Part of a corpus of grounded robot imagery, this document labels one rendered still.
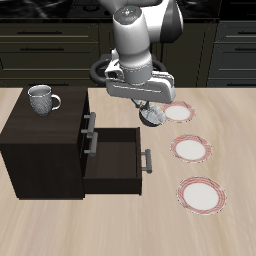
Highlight grey white mug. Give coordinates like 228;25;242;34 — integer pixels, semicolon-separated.
27;84;62;117

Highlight grey drawer handle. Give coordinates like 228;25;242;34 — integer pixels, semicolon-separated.
80;112;98;135
83;131;100;157
140;148;153;175

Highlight black marble countertop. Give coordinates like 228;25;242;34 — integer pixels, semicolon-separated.
0;0;256;24

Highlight red rimmed white plate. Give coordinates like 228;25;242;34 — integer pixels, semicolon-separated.
169;134;213;164
176;176;228;216
161;101;197;123

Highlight dark kitchen cupboards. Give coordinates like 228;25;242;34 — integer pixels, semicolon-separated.
0;20;256;89

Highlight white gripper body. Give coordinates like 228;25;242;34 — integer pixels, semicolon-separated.
105;70;176;104

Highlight grey marbled bowl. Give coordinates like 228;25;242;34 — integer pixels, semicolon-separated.
138;101;167;128

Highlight dark wooden cabinet drawer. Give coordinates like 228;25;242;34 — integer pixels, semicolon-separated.
82;126;144;196

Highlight dark wooden cabinet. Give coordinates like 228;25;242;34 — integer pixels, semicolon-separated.
0;85;98;201

